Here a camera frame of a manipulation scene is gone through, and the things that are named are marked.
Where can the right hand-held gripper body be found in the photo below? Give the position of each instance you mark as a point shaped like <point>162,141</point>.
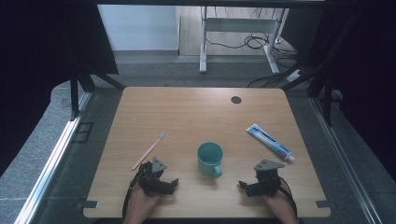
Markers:
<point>268,183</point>

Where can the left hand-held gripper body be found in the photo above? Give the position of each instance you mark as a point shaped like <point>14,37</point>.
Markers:
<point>149,182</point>

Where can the pink toothbrush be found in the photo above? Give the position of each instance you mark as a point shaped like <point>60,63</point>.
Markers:
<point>148,151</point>

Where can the white and blue toothpaste tube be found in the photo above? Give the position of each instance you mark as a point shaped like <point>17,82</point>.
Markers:
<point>269,141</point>

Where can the teal cup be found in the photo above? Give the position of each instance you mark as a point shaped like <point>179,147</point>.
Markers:
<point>210,161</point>

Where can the person's left hand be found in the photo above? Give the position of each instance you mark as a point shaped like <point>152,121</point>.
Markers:
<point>140,203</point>

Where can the person's right hand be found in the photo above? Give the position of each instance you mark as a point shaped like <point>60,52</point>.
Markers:
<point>281,205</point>

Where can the black metal stand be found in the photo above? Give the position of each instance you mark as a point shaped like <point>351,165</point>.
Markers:
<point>74,96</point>
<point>327,99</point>

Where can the white power strip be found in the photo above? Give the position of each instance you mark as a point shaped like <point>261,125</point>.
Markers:
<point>294,75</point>

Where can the black curtain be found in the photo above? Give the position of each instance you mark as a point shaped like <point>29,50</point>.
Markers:
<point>37,62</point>
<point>364,77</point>

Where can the aluminium rail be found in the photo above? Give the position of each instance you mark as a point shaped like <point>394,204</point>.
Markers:
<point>345,165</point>
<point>49,165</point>

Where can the white desk frame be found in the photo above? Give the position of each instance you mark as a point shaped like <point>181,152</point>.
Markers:
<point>204,46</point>

